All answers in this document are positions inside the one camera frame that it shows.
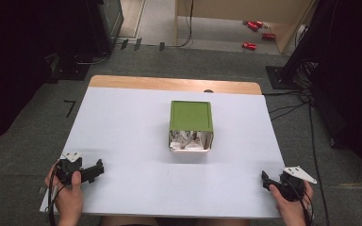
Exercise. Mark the red can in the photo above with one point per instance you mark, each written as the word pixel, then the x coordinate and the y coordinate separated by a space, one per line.
pixel 249 46
pixel 268 36
pixel 259 24
pixel 252 26

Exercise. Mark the dark curtain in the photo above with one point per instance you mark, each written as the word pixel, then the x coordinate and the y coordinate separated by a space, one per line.
pixel 352 78
pixel 9 62

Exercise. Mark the pile of paper scraps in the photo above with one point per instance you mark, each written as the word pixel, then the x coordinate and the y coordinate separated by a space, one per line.
pixel 187 140

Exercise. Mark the black tape strip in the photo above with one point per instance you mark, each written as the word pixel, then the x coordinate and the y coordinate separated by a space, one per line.
pixel 161 46
pixel 124 44
pixel 138 44

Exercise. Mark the person's left hand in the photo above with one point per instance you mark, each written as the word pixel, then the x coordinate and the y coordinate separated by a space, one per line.
pixel 67 197

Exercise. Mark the green box with cream inside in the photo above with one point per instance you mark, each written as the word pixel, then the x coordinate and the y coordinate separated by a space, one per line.
pixel 190 116

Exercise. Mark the black stand base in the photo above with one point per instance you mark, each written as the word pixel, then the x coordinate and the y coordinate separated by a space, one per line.
pixel 279 78

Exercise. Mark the black cabinet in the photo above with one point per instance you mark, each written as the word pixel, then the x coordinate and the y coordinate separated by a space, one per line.
pixel 106 22

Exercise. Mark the black tape corner mark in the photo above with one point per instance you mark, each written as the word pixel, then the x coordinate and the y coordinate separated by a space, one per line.
pixel 70 108

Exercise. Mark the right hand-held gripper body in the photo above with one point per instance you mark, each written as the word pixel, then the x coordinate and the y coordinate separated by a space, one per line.
pixel 292 188

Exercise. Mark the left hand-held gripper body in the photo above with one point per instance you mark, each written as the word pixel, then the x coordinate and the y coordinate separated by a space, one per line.
pixel 67 168

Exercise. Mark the black floor plate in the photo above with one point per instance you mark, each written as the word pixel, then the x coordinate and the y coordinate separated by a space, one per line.
pixel 70 71

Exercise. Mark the wooden table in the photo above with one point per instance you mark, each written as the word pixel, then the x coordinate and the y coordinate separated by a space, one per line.
pixel 157 83

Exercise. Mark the light wooden cabinet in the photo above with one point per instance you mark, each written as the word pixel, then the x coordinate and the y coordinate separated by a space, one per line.
pixel 232 9

